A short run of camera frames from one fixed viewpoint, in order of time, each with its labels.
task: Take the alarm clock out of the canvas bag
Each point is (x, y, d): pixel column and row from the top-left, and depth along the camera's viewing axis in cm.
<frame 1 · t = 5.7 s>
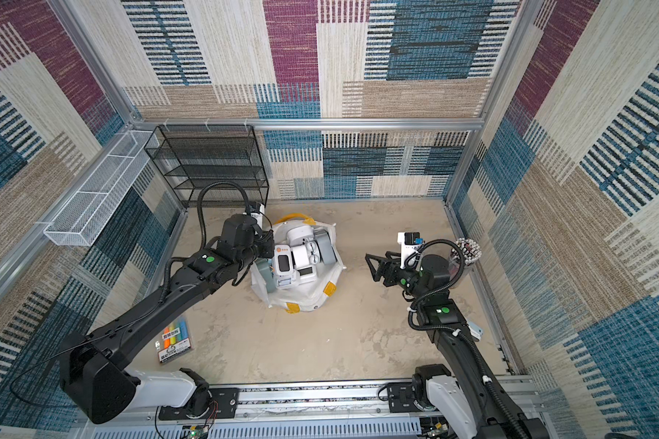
left hand: (271, 233, 80), fingers closed
right hand: (378, 259, 78), fingers open
white canvas bag yellow handles: (306, 296, 91), point 4 cm above the table
cup of coloured pencils: (468, 253, 83), point 20 cm above the table
white rectangular alarm clock: (306, 252, 91), point 13 cm above the table
grey square device: (329, 254, 91), point 13 cm above the table

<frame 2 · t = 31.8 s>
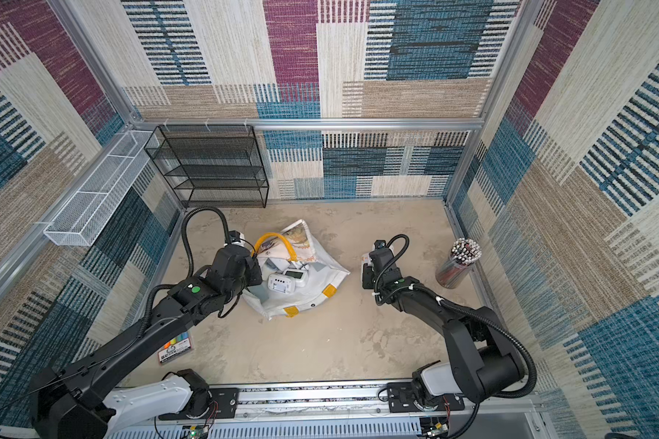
left hand: (257, 263, 79), fingers closed
right hand: (374, 275, 92), fingers open
white canvas bag yellow handles: (293, 248, 83), point 21 cm above the table
white digital timer: (286, 282, 91), point 7 cm above the table
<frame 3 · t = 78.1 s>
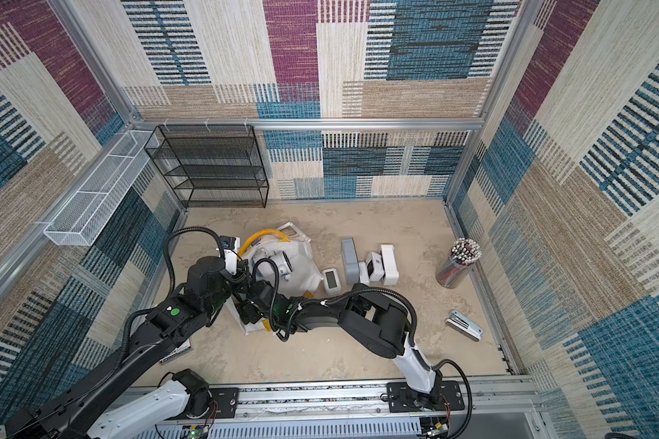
left hand: (247, 261, 76), fingers closed
right hand: (251, 297, 88), fingers open
white digital timer: (331, 281, 95), point 3 cm above the table
white twin bell alarm clock: (283, 257, 95), point 9 cm above the table
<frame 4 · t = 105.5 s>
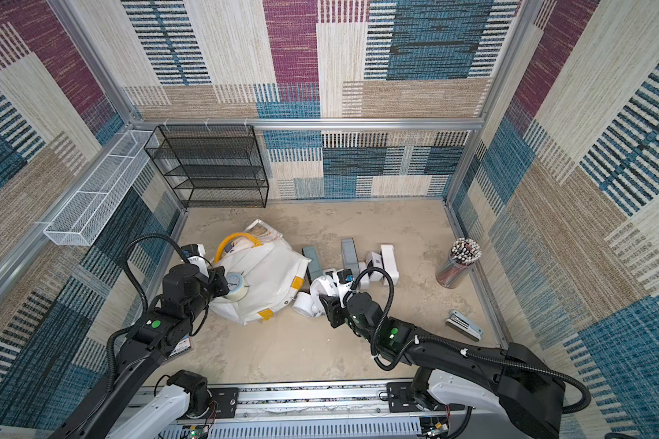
left hand: (223, 268, 77), fingers closed
right hand: (330, 297, 80), fingers open
white canvas bag yellow handles: (272, 266, 100), point 3 cm above the table
white twin bell alarm clock: (304, 305, 86), point 7 cm above the table
round blue cream alarm clock: (238, 286, 91), point 7 cm above the table
